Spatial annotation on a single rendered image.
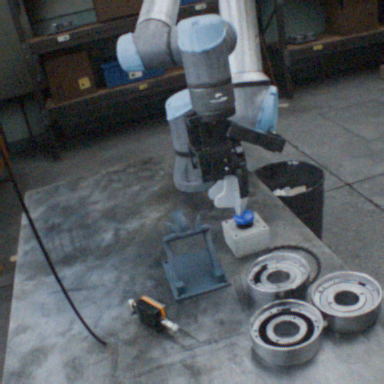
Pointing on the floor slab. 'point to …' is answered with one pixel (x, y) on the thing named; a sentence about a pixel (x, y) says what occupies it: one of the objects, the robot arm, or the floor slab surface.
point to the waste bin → (306, 176)
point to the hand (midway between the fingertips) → (242, 208)
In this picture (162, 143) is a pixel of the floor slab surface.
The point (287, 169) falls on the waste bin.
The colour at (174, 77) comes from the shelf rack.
